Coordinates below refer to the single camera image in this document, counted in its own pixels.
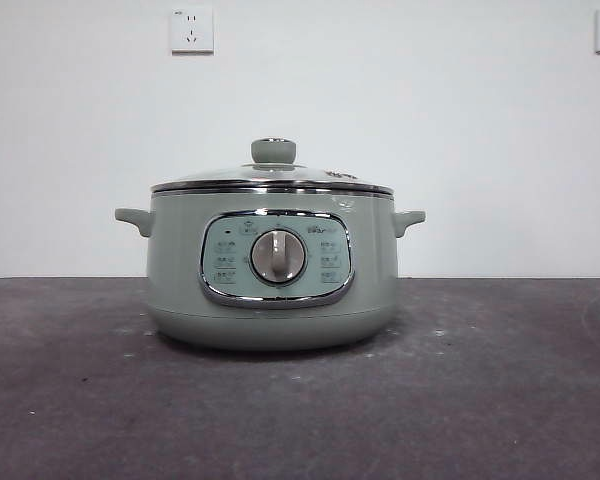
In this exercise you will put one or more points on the glass lid with green knob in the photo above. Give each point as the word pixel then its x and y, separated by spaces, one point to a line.
pixel 273 150

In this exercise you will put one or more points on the pale green electric pot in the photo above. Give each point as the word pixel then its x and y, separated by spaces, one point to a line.
pixel 180 280

